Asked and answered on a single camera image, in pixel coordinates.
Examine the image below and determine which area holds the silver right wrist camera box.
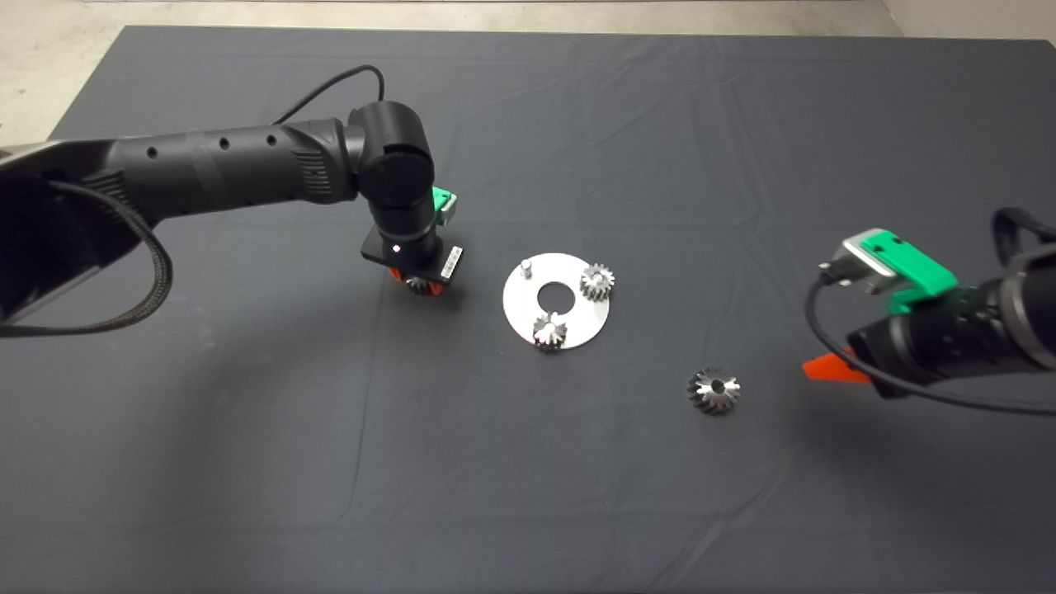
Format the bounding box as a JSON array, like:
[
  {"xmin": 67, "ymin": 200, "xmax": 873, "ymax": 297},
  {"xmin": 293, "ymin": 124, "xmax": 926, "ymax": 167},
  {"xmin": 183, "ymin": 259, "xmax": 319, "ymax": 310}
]
[{"xmin": 832, "ymin": 238, "xmax": 900, "ymax": 296}]

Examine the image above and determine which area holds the green right camera mount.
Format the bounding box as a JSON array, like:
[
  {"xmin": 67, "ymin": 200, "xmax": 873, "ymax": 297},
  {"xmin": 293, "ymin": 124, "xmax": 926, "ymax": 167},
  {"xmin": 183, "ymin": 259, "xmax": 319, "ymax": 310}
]
[{"xmin": 865, "ymin": 229, "xmax": 959, "ymax": 316}]

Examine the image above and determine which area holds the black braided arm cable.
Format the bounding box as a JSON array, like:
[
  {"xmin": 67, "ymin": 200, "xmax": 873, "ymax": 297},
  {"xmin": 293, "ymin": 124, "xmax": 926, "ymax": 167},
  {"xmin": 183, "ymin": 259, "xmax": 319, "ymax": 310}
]
[
  {"xmin": 992, "ymin": 206, "xmax": 1056, "ymax": 266},
  {"xmin": 0, "ymin": 181, "xmax": 175, "ymax": 337}
]

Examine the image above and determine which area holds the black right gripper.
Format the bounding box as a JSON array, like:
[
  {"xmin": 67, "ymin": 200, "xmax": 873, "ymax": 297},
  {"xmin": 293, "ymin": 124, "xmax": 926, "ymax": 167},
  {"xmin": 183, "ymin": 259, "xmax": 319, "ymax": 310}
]
[{"xmin": 803, "ymin": 280, "xmax": 1024, "ymax": 398}]

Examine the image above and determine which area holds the larger steel gear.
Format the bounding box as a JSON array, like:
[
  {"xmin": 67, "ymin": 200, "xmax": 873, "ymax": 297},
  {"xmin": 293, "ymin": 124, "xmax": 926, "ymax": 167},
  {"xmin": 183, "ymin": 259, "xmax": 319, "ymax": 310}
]
[{"xmin": 687, "ymin": 368, "xmax": 742, "ymax": 416}]

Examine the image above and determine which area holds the round metal plate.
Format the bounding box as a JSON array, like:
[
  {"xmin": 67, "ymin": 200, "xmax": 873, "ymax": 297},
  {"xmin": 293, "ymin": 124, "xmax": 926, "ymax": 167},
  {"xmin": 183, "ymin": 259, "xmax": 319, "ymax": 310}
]
[{"xmin": 502, "ymin": 252, "xmax": 611, "ymax": 351}]

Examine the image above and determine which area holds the thin black right camera cable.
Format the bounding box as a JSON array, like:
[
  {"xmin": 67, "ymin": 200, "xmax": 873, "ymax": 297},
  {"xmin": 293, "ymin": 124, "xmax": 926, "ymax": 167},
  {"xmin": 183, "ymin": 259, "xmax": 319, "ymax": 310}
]
[{"xmin": 806, "ymin": 262, "xmax": 1056, "ymax": 416}]

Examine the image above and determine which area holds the dark grey table cloth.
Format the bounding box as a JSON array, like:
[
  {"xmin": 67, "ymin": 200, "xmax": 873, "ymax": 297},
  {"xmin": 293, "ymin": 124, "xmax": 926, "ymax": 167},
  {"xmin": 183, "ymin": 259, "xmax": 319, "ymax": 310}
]
[{"xmin": 0, "ymin": 25, "xmax": 1056, "ymax": 594}]

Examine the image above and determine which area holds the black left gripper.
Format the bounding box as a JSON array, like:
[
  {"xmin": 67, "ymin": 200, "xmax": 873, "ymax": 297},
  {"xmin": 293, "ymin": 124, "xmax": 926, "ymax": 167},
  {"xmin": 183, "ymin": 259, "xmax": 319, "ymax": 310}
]
[{"xmin": 361, "ymin": 202, "xmax": 464, "ymax": 291}]

